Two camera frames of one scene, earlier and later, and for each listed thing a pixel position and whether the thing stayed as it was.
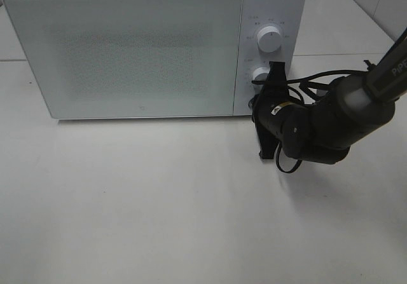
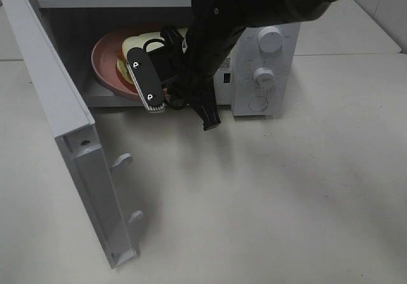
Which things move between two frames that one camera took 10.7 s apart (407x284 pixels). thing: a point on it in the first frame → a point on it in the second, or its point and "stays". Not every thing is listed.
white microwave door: [95, 56] → [96, 178]
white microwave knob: [261, 74] stays
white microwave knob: [269, 39] stays
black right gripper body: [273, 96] → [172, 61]
